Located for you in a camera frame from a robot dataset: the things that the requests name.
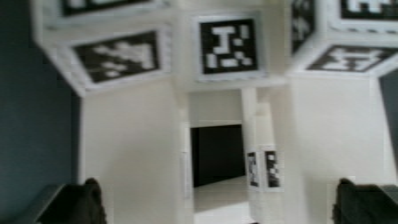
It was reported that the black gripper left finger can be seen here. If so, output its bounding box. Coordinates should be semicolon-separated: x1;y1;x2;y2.
17;178;107;224

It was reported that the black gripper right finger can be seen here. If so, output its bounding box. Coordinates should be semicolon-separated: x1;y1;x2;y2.
333;178;398;224

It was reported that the white chair back frame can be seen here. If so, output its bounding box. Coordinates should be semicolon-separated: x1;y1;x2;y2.
81;76;398;224

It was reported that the white tagged leg block front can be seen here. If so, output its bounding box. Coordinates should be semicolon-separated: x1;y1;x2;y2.
246;144;285;224

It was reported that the small white tagged cube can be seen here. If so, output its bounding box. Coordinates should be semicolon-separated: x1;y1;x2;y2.
287;0;398;78
31;0;173;97

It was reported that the white chair seat block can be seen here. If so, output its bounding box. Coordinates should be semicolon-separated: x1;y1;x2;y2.
177;0;285;186

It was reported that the white front fence rail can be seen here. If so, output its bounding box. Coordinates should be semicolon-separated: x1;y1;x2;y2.
194;177;257;224

